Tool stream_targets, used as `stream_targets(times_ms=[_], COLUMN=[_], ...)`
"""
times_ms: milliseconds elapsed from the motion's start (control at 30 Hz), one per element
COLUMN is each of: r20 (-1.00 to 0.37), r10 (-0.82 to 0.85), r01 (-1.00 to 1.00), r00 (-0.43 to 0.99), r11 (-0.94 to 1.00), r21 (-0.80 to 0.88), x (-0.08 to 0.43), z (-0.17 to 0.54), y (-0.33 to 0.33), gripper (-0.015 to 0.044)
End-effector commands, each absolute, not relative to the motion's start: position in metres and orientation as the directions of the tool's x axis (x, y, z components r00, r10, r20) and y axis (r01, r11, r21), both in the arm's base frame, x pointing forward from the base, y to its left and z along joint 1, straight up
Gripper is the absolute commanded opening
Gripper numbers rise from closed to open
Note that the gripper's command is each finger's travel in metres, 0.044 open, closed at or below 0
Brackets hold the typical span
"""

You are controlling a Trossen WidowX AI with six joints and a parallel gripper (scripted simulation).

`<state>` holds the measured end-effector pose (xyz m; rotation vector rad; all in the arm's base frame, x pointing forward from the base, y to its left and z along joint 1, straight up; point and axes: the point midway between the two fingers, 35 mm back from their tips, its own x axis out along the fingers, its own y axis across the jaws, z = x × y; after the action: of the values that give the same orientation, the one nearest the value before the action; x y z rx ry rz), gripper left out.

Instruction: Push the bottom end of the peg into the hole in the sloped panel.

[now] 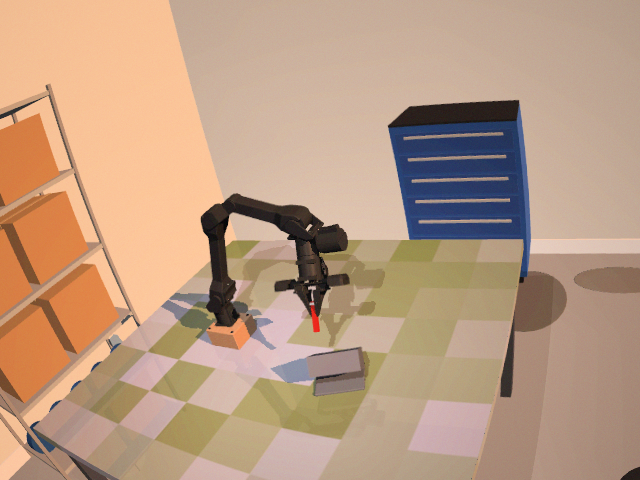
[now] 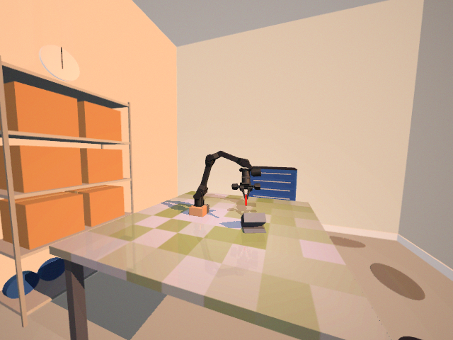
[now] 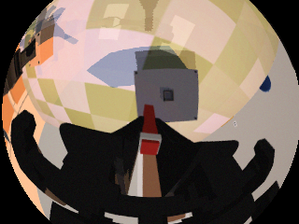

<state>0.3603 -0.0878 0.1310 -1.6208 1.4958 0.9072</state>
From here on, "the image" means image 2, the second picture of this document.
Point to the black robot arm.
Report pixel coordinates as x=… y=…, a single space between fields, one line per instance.
x=209 y=161

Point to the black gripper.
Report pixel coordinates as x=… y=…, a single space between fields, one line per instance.
x=246 y=183

